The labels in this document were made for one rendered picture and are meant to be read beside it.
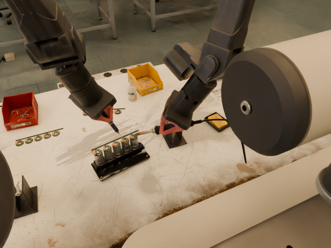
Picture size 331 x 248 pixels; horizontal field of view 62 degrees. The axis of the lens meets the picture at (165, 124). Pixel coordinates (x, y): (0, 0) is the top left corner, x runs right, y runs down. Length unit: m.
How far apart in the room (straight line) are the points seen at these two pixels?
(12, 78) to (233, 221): 2.70
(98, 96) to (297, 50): 0.49
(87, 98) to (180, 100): 0.20
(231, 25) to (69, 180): 0.58
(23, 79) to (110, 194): 2.16
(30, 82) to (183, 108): 2.24
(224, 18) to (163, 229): 0.38
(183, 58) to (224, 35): 0.12
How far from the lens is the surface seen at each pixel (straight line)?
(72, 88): 0.58
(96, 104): 0.62
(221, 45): 0.55
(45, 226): 0.78
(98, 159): 0.80
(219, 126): 0.94
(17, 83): 2.81
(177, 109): 0.64
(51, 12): 0.48
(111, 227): 0.73
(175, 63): 0.62
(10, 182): 0.22
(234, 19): 0.54
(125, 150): 0.83
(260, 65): 0.17
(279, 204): 0.36
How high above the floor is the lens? 1.39
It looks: 42 degrees down
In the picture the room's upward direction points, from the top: straight up
